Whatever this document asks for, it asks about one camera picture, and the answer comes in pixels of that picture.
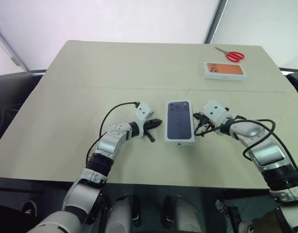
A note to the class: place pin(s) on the olive yellow cloth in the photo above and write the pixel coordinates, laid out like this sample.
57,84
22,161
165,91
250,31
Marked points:
280,221

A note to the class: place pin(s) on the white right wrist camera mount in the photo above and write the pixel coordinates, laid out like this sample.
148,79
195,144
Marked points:
215,111

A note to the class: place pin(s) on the grey window frame bar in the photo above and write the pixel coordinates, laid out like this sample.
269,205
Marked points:
10,47

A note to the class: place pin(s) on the dark side furniture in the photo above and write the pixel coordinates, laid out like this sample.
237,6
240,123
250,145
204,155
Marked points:
295,82

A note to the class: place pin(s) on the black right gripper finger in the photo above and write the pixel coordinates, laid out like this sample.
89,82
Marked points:
197,116

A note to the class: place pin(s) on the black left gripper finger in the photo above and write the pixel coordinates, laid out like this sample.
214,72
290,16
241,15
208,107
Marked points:
156,122
150,138

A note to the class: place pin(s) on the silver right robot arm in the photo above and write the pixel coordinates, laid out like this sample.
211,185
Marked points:
268,153

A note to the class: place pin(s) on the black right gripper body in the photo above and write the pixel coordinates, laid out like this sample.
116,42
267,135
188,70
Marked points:
204,122

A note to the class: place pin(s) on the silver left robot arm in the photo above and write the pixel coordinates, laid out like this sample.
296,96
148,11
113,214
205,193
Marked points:
107,143

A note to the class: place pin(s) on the black shoe white logo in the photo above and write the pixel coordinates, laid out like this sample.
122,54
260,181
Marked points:
29,210

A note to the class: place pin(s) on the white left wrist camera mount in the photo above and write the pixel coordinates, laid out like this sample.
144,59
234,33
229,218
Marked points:
144,110

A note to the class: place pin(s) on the grey left robot leg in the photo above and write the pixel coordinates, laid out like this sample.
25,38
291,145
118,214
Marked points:
121,216

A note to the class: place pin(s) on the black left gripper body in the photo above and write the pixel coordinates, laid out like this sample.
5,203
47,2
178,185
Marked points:
147,126

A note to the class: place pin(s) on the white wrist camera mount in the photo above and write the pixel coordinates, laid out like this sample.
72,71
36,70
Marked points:
144,110
215,111

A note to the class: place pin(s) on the orange print phone box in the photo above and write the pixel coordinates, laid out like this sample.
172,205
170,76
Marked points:
224,70

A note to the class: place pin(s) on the black sofa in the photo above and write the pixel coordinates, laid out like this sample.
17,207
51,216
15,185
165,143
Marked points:
8,97

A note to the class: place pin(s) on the dark window post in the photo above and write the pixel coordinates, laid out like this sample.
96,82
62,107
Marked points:
215,19

